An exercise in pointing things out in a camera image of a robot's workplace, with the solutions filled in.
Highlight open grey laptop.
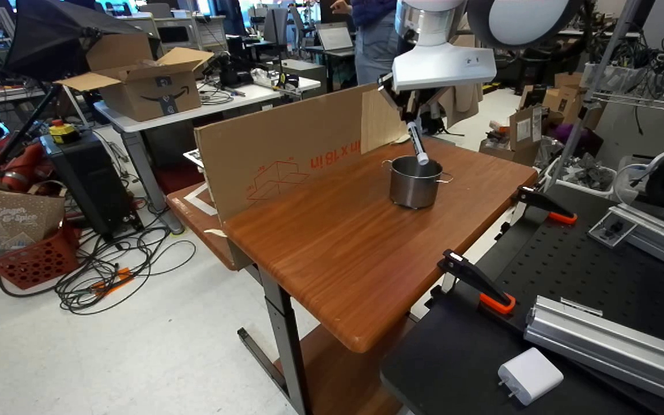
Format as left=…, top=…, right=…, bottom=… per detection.
left=314, top=20, right=356, bottom=57

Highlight black floor cables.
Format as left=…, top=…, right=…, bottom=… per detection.
left=0, top=218, right=200, bottom=319

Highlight light corrugated cardboard panel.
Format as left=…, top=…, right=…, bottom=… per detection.
left=358, top=81, right=412, bottom=157

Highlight person in blue sweater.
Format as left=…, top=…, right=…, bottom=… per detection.
left=328, top=0, right=406, bottom=88

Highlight red plastic basket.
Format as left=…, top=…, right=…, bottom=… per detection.
left=0, top=223, right=86, bottom=292

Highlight long brown cardboard panel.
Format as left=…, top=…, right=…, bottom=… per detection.
left=192, top=84, right=366, bottom=226

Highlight plain aluminium extrusion rail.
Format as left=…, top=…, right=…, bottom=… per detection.
left=522, top=292, right=664, bottom=415

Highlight black umbrella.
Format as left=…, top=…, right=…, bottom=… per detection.
left=0, top=0, right=148, bottom=84

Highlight open Amazon cardboard box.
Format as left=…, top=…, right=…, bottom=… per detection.
left=53, top=29, right=218, bottom=125

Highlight beige jacket on chair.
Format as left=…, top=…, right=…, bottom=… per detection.
left=432, top=84, right=487, bottom=130

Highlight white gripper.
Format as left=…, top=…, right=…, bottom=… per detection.
left=391, top=42, right=498, bottom=125

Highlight brown paper bag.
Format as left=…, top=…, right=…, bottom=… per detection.
left=0, top=163, right=70, bottom=265

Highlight black cabinet box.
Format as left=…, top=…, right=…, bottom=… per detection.
left=39, top=125, right=139, bottom=241

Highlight steel metal cup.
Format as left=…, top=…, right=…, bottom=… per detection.
left=382, top=154, right=452, bottom=213

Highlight white power adapter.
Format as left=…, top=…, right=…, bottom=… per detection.
left=495, top=346, right=567, bottom=407

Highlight yellow red emergency stop button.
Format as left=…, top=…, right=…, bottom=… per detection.
left=45, top=117, right=82, bottom=147

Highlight black perforated breadboard plate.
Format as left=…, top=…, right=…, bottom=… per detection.
left=379, top=180, right=664, bottom=415

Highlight low wooden side shelf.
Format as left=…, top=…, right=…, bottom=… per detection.
left=163, top=182, right=251, bottom=273

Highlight black clamp with orange handle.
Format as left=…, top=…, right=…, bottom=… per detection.
left=514, top=185, right=581, bottom=228
left=437, top=247, right=519, bottom=321

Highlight red metal machine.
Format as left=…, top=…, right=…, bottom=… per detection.
left=0, top=127, right=59, bottom=196

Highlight aluminium extrusion rail with bracket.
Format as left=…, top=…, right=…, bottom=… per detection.
left=585, top=201, right=664, bottom=284

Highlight stacked brown cardboard boxes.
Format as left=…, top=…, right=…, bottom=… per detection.
left=479, top=71, right=604, bottom=169

